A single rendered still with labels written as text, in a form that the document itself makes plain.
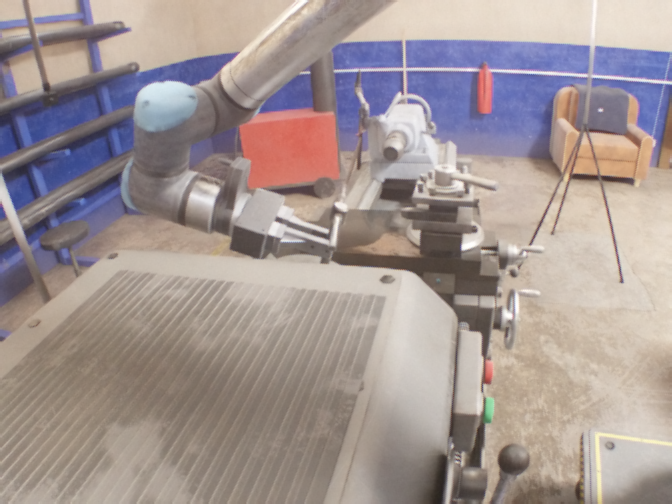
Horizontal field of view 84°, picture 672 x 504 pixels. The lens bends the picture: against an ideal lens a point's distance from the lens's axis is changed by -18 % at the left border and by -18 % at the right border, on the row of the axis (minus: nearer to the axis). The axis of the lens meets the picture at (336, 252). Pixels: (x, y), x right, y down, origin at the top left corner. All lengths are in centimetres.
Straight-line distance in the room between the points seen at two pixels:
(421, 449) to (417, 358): 9
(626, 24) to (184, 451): 545
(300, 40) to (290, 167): 354
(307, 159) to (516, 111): 252
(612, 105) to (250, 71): 458
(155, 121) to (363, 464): 51
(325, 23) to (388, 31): 465
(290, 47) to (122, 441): 51
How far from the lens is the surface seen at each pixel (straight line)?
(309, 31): 62
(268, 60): 66
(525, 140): 543
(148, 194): 72
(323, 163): 413
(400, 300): 45
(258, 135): 406
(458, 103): 528
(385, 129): 193
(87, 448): 38
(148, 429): 37
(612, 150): 484
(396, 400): 36
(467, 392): 45
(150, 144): 67
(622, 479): 166
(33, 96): 365
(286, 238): 69
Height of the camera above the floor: 160
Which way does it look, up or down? 29 degrees down
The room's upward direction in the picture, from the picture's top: 5 degrees counter-clockwise
